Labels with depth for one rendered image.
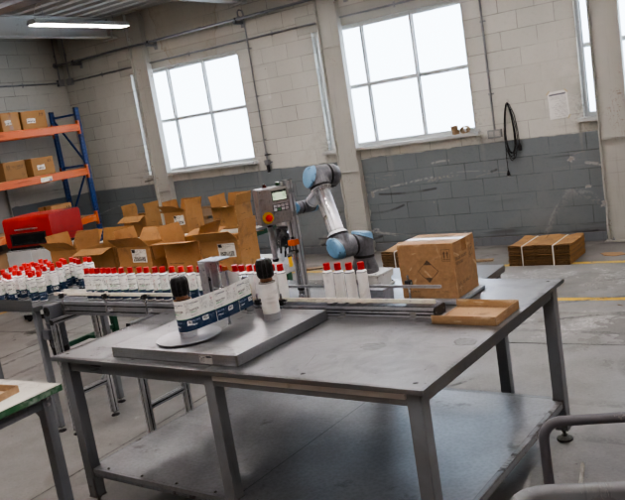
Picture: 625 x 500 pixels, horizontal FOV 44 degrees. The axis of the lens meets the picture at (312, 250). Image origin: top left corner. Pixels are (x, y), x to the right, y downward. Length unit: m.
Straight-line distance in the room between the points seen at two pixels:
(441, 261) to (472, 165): 5.61
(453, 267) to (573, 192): 5.39
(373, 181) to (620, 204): 2.97
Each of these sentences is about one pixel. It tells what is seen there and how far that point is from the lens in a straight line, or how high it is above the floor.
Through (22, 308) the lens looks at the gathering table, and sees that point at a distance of 5.42.
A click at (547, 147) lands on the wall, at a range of 8.99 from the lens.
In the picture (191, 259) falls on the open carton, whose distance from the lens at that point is 5.99.
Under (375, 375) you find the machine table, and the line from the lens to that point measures 2.89.
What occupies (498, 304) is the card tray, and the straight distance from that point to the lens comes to 3.56.
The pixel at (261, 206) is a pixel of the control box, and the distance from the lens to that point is 3.97.
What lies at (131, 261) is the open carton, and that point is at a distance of 6.32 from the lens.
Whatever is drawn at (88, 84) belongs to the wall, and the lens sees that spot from 12.71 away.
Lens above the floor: 1.78
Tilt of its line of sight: 9 degrees down
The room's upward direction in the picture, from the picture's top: 9 degrees counter-clockwise
